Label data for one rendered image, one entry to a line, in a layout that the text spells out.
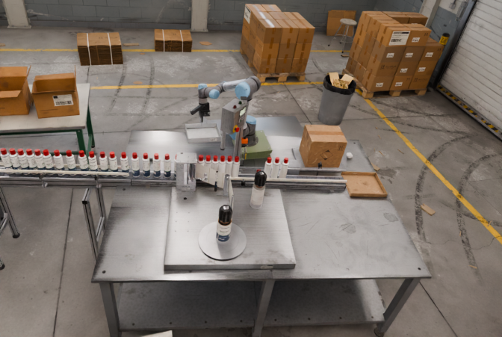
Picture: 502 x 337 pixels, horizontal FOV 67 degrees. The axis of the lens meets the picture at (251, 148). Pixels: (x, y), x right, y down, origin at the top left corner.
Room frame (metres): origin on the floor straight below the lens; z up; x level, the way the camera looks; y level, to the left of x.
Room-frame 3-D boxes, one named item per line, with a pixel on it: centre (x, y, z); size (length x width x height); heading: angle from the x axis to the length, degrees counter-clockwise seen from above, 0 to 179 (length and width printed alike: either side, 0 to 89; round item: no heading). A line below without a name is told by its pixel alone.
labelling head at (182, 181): (2.03, 0.43, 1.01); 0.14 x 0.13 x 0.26; 101
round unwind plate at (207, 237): (1.58, 0.09, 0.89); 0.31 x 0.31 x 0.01
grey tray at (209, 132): (2.59, 0.42, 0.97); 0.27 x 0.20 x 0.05; 110
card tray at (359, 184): (2.38, -0.95, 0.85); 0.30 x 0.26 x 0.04; 101
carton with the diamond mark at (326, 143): (2.63, -0.59, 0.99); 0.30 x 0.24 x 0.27; 102
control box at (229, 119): (2.27, 0.15, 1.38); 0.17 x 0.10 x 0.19; 156
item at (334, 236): (2.13, -0.11, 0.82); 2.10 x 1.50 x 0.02; 101
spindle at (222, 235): (1.58, 0.09, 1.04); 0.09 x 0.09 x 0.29
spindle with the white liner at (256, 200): (1.94, -0.09, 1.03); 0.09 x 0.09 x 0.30
